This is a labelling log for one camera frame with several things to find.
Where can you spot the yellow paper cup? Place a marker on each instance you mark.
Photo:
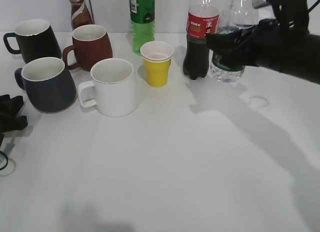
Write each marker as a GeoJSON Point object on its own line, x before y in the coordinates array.
{"type": "Point", "coordinates": [157, 57]}

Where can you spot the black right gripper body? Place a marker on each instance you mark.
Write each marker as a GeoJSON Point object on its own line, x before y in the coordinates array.
{"type": "Point", "coordinates": [285, 45]}

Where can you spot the dark grey ceramic mug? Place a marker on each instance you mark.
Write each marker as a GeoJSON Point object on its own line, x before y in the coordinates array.
{"type": "Point", "coordinates": [48, 84]}

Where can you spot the black ceramic mug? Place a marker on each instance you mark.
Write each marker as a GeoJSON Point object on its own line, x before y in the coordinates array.
{"type": "Point", "coordinates": [35, 38]}

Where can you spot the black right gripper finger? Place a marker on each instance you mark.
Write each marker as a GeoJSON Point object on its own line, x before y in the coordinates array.
{"type": "Point", "coordinates": [252, 28]}
{"type": "Point", "coordinates": [234, 48]}

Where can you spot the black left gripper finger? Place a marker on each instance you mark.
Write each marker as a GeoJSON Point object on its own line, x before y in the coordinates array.
{"type": "Point", "coordinates": [9, 124]}
{"type": "Point", "coordinates": [10, 107]}

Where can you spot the green soda bottle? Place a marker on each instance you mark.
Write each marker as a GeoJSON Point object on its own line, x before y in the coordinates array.
{"type": "Point", "coordinates": [142, 16]}

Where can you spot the brown coffee drink bottle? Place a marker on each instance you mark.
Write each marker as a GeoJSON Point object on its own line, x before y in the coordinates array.
{"type": "Point", "coordinates": [80, 14]}

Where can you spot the clear water bottle green label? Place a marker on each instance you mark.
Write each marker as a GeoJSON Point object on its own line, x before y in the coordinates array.
{"type": "Point", "coordinates": [236, 15]}

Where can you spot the cola bottle red label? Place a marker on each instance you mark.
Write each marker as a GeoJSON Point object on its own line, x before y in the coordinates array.
{"type": "Point", "coordinates": [202, 20]}

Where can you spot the dark red ceramic mug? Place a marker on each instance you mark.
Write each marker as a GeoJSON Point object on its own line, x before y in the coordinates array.
{"type": "Point", "coordinates": [90, 44]}

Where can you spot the white ceramic mug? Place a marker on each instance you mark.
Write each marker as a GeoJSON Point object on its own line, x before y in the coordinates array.
{"type": "Point", "coordinates": [113, 88]}

